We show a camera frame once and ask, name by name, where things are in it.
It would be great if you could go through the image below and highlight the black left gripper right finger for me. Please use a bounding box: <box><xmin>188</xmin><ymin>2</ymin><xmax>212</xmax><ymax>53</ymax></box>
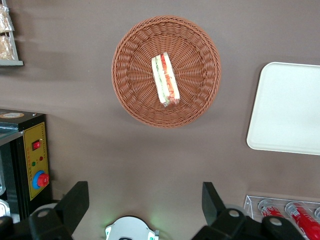
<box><xmin>191</xmin><ymin>181</ymin><xmax>251</xmax><ymax>240</ymax></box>

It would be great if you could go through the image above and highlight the black food warmer yellow panel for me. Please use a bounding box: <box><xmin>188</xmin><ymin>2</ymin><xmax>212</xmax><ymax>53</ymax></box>
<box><xmin>0</xmin><ymin>108</ymin><xmax>53</xmax><ymax>222</ymax></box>

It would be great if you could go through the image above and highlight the round brown wicker basket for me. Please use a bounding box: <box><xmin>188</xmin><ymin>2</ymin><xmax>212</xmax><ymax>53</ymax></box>
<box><xmin>111</xmin><ymin>15</ymin><xmax>222</xmax><ymax>129</ymax></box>

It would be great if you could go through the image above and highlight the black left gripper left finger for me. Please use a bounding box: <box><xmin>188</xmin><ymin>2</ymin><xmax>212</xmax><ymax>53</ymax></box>
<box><xmin>28</xmin><ymin>181</ymin><xmax>90</xmax><ymax>240</ymax></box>

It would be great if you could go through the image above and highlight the triangle sandwich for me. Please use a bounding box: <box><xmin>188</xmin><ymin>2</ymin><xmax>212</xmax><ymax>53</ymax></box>
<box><xmin>151</xmin><ymin>51</ymin><xmax>181</xmax><ymax>108</ymax></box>

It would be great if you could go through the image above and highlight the clear acrylic bottle rack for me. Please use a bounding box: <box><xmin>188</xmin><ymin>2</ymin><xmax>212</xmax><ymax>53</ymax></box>
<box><xmin>243</xmin><ymin>194</ymin><xmax>320</xmax><ymax>240</ymax></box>

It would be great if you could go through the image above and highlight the clear bag of beige snacks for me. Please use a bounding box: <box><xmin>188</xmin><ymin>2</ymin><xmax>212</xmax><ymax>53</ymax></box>
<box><xmin>0</xmin><ymin>4</ymin><xmax>15</xmax><ymax>33</ymax></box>
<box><xmin>0</xmin><ymin>34</ymin><xmax>16</xmax><ymax>61</ymax></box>

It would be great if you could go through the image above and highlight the steel warmer pan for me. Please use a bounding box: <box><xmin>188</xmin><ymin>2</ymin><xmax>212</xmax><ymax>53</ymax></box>
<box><xmin>0</xmin><ymin>199</ymin><xmax>11</xmax><ymax>218</ymax></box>

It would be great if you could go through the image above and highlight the beige plastic tray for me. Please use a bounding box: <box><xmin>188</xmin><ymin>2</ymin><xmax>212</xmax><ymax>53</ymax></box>
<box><xmin>246</xmin><ymin>61</ymin><xmax>320</xmax><ymax>156</ymax></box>

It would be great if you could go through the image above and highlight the tray of wrapped snacks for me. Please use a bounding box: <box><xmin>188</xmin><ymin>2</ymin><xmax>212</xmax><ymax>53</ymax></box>
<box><xmin>0</xmin><ymin>0</ymin><xmax>25</xmax><ymax>67</ymax></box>

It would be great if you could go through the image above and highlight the red cola bottle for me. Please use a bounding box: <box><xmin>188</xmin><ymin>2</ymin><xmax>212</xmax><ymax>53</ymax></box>
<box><xmin>284</xmin><ymin>201</ymin><xmax>320</xmax><ymax>240</ymax></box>
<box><xmin>258</xmin><ymin>198</ymin><xmax>286</xmax><ymax>219</ymax></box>

